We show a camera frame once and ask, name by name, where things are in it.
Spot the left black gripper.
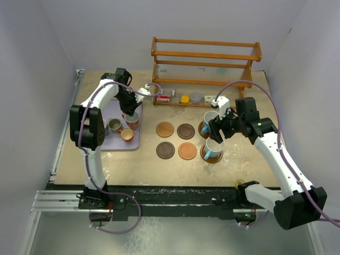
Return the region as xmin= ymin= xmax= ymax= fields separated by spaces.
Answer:
xmin=115 ymin=90 xmax=142 ymax=116

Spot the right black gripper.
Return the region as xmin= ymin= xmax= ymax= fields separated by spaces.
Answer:
xmin=209 ymin=105 xmax=245 ymax=143

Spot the teal mug white inside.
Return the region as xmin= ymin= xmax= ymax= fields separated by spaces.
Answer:
xmin=200 ymin=110 xmax=219 ymax=135

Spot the brown red mug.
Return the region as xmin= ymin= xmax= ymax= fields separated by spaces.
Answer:
xmin=122 ymin=112 xmax=139 ymax=131

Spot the ringed brown wooden coaster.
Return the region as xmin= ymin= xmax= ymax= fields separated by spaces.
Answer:
xmin=198 ymin=121 xmax=210 ymax=139

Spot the light blue tall mug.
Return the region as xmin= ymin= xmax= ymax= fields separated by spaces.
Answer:
xmin=203 ymin=138 xmax=225 ymax=160

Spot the orange copper small cup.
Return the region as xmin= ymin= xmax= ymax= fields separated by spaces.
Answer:
xmin=119 ymin=128 xmax=134 ymax=142

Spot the dark walnut coaster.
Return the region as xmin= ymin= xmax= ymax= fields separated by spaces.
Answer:
xmin=177 ymin=123 xmax=196 ymax=140

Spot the grey blue mug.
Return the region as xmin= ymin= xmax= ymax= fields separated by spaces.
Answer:
xmin=103 ymin=120 xmax=110 ymax=137

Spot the orange terracotta coaster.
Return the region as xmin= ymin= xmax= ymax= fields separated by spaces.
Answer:
xmin=178 ymin=142 xmax=197 ymax=160

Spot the light wood coaster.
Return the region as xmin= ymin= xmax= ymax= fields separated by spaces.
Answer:
xmin=156 ymin=122 xmax=174 ymax=138

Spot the dark brown coaster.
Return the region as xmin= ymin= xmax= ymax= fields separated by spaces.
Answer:
xmin=156 ymin=141 xmax=175 ymax=159

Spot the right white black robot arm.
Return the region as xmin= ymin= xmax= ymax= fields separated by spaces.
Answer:
xmin=209 ymin=96 xmax=327 ymax=230

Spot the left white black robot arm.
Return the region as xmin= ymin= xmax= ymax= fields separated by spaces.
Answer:
xmin=69 ymin=68 xmax=141 ymax=208

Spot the olive green small cup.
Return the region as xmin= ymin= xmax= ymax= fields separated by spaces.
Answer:
xmin=108 ymin=118 xmax=122 ymax=133

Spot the green white long box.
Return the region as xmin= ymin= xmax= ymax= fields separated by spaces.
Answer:
xmin=204 ymin=96 xmax=216 ymax=105

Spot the red white small box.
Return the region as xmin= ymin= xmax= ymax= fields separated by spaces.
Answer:
xmin=156 ymin=95 xmax=170 ymax=103

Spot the lavender plastic tray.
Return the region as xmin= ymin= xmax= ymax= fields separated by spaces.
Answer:
xmin=101 ymin=99 xmax=143 ymax=151

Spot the yellow small object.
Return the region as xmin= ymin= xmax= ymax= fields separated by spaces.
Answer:
xmin=181 ymin=95 xmax=190 ymax=104

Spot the yellow tape roll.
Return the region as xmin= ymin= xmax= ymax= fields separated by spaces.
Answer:
xmin=234 ymin=179 xmax=245 ymax=189

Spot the wooden three-tier shelf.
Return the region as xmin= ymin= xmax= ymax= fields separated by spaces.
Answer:
xmin=151 ymin=37 xmax=262 ymax=98

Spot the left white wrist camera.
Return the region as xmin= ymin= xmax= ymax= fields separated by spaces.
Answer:
xmin=135 ymin=84 xmax=151 ymax=103

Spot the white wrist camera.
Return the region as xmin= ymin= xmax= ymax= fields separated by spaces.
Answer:
xmin=135 ymin=84 xmax=151 ymax=103
xmin=211 ymin=96 xmax=230 ymax=120

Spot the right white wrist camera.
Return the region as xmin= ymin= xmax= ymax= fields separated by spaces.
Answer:
xmin=211 ymin=96 xmax=230 ymax=120

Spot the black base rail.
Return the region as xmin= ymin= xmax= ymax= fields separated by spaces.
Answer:
xmin=46 ymin=183 xmax=263 ymax=225

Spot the aluminium frame rail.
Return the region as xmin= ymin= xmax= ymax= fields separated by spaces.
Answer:
xmin=18 ymin=189 xmax=83 ymax=255

